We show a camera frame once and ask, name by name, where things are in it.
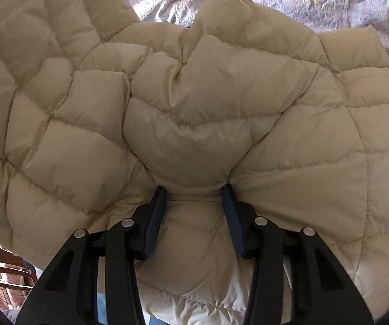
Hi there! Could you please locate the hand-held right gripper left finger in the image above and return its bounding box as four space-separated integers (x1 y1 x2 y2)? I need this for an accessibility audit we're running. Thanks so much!
15 186 167 325

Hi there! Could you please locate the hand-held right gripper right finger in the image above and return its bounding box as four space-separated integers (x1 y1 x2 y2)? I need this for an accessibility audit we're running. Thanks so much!
222 184 374 325

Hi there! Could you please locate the beige quilted down jacket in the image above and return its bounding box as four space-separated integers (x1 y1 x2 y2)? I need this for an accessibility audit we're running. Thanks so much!
0 0 389 325

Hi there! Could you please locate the dark wooden chair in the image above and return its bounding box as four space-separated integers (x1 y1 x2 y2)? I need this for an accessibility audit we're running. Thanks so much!
0 230 38 292

